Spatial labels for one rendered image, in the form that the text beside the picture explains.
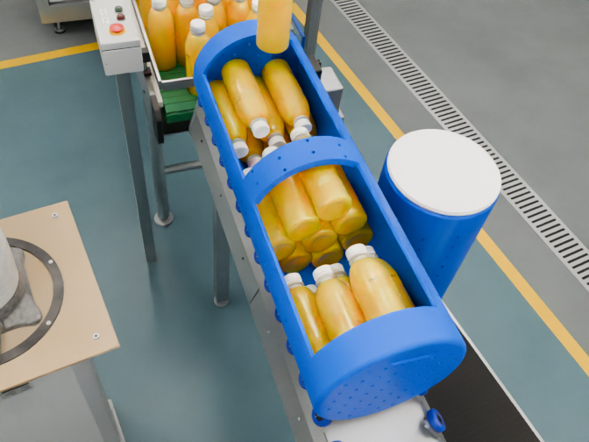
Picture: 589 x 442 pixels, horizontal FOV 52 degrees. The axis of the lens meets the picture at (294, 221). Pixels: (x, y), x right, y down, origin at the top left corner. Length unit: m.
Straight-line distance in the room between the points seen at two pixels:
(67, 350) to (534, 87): 3.04
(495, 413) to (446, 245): 0.87
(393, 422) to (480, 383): 1.03
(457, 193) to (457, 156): 0.12
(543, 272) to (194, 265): 1.48
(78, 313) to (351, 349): 0.54
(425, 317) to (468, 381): 1.24
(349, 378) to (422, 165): 0.67
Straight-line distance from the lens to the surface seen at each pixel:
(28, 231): 1.38
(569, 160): 3.36
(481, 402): 2.23
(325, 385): 1.00
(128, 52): 1.67
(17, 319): 1.24
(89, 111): 3.13
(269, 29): 1.34
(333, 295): 1.07
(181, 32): 1.81
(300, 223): 1.16
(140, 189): 2.16
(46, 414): 1.48
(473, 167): 1.54
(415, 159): 1.50
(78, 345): 1.21
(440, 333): 1.01
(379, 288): 1.05
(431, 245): 1.50
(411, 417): 1.26
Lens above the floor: 2.07
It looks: 52 degrees down
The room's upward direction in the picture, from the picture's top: 9 degrees clockwise
